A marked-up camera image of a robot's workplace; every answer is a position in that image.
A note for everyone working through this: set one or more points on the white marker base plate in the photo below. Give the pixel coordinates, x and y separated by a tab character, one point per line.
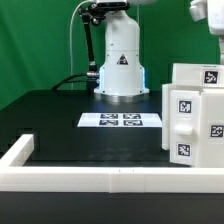
120	120

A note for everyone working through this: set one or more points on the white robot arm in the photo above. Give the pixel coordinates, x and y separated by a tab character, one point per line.
122	77

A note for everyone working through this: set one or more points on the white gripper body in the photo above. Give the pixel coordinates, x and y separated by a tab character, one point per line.
216	16

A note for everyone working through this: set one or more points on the white cabinet box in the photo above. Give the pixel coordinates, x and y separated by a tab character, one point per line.
166	106

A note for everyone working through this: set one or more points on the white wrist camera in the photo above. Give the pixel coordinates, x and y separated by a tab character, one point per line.
198	9

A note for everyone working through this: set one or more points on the white door panel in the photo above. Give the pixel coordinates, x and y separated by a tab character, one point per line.
184	126
210	149

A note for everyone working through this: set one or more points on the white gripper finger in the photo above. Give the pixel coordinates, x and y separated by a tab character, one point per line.
221	45

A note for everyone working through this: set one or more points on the small white cabinet block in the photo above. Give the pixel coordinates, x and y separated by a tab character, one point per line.
202	75

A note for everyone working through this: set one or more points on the white U-shaped frame fence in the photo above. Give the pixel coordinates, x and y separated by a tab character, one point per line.
15	175

